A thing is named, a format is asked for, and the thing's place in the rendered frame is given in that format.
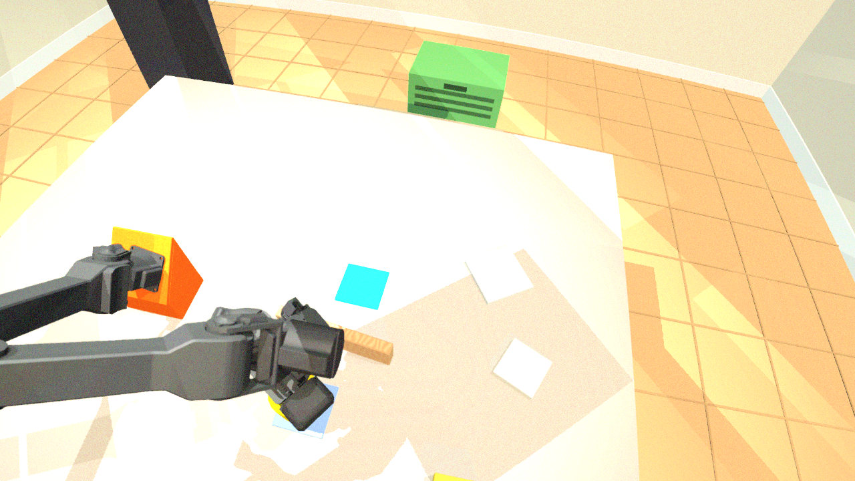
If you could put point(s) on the yellow rectangular block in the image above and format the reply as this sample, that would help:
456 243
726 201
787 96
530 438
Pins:
442 477

